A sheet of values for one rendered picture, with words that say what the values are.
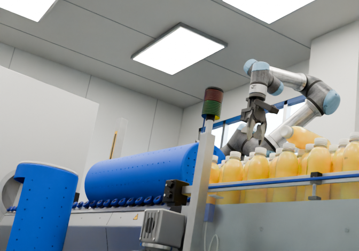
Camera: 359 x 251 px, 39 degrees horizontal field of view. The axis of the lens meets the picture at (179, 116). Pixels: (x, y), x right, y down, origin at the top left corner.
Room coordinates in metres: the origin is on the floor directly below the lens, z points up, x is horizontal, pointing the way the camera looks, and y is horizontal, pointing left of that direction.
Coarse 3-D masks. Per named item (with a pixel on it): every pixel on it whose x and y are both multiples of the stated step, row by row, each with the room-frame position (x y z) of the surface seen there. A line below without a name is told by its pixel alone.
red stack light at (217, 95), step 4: (208, 92) 1.59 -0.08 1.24; (212, 92) 1.58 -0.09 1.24; (216, 92) 1.58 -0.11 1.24; (220, 92) 1.59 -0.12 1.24; (204, 96) 1.61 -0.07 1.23; (208, 96) 1.59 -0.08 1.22; (212, 96) 1.58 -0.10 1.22; (216, 96) 1.58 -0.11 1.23; (220, 96) 1.59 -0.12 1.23; (204, 100) 1.60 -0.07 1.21; (216, 100) 1.58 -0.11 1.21; (220, 100) 1.59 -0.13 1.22
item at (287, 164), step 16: (320, 144) 1.46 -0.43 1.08; (352, 144) 1.35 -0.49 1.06; (256, 160) 1.66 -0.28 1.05; (272, 160) 1.65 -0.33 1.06; (288, 160) 1.55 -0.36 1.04; (304, 160) 1.53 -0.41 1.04; (320, 160) 1.44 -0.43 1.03; (336, 160) 1.43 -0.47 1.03; (352, 160) 1.35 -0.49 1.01; (256, 176) 1.65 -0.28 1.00; (272, 176) 1.63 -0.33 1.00; (288, 176) 1.55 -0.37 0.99
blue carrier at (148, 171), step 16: (192, 144) 2.12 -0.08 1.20; (112, 160) 2.66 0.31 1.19; (128, 160) 2.48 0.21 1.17; (144, 160) 2.34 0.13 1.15; (160, 160) 2.22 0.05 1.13; (176, 160) 2.12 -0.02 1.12; (192, 160) 2.11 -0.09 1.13; (96, 176) 2.69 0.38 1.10; (112, 176) 2.54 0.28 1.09; (128, 176) 2.42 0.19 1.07; (144, 176) 2.30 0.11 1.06; (160, 176) 2.20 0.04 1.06; (176, 176) 2.11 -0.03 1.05; (192, 176) 2.12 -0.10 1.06; (96, 192) 2.70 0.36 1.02; (112, 192) 2.57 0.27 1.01; (128, 192) 2.45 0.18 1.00; (144, 192) 2.34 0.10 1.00; (160, 192) 2.25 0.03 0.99
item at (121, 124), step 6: (120, 120) 3.51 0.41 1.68; (126, 120) 3.53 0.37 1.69; (120, 126) 3.51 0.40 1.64; (126, 126) 3.53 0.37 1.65; (114, 132) 3.55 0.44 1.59; (120, 132) 3.51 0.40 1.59; (114, 138) 3.53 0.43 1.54; (120, 138) 3.52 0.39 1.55; (114, 144) 3.51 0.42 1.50; (120, 144) 3.52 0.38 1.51; (114, 150) 3.50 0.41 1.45; (120, 150) 3.53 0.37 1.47; (114, 156) 3.51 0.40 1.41; (120, 156) 3.54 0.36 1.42
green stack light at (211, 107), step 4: (208, 100) 1.58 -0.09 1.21; (212, 100) 1.58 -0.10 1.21; (204, 104) 1.60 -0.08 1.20; (208, 104) 1.58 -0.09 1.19; (212, 104) 1.58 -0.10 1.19; (216, 104) 1.58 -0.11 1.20; (220, 104) 1.59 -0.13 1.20; (204, 108) 1.59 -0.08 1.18; (208, 108) 1.58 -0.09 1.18; (212, 108) 1.58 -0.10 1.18; (216, 108) 1.58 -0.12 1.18; (220, 108) 1.60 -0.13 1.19; (204, 112) 1.59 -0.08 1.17; (208, 112) 1.58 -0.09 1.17; (212, 112) 1.58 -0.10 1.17; (216, 112) 1.58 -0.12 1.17; (220, 112) 1.60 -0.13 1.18; (204, 116) 1.62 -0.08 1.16; (216, 116) 1.60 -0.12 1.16; (220, 116) 1.61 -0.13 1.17
